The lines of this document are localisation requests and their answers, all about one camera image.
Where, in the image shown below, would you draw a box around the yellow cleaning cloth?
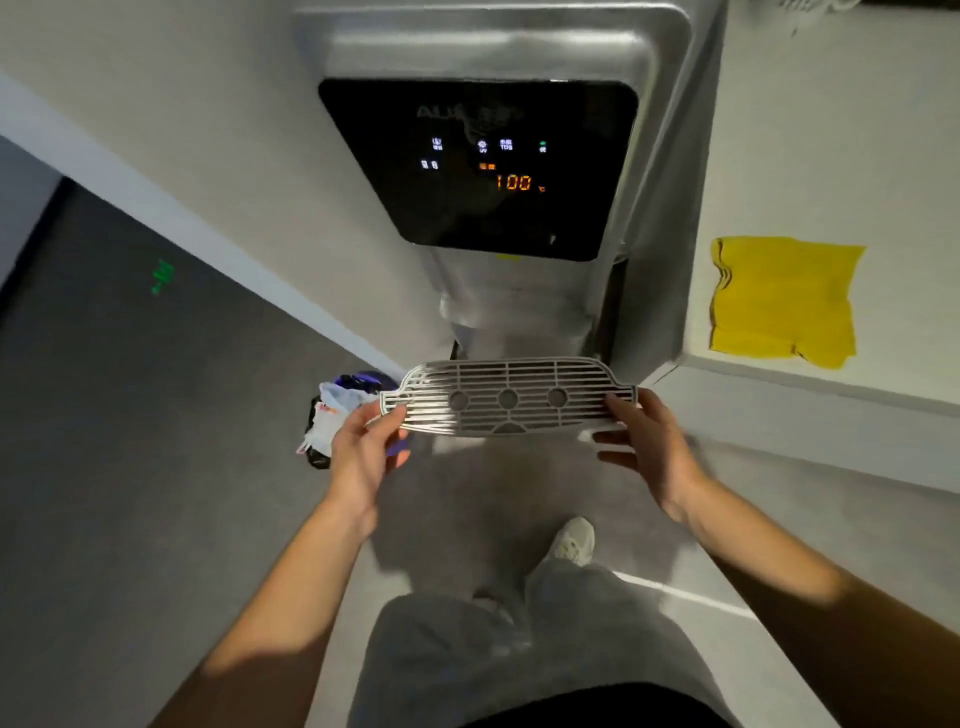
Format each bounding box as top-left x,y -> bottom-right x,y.
708,236 -> 867,370

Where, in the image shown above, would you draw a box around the white plastic bag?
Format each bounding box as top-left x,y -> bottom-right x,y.
296,381 -> 380,458

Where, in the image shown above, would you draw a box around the person's right hand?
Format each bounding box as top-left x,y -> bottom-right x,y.
591,387 -> 710,525

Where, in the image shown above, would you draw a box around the person's white shoe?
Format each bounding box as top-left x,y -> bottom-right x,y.
546,516 -> 597,567

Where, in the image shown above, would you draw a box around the silver water dispenser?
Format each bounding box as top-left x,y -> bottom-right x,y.
291,0 -> 730,386

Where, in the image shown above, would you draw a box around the person's black shirt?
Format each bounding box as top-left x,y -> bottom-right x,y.
461,681 -> 732,728

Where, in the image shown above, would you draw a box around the person's left hand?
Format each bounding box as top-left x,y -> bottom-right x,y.
328,402 -> 411,538

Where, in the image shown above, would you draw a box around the black trash bin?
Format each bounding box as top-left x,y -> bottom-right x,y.
303,372 -> 410,471

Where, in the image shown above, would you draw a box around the grey drip tray grate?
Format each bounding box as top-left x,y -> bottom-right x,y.
378,357 -> 639,438

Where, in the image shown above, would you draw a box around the black dispenser display panel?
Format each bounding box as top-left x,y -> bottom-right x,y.
318,78 -> 640,263

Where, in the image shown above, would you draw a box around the person's left forearm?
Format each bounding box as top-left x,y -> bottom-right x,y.
150,491 -> 378,728

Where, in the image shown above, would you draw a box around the white counter cabinet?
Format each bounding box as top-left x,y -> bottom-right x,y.
645,0 -> 960,496

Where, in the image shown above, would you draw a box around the person's right forearm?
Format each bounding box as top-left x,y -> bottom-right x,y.
663,476 -> 960,728

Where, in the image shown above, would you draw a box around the person's grey trousers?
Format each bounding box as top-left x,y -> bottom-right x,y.
346,558 -> 740,728

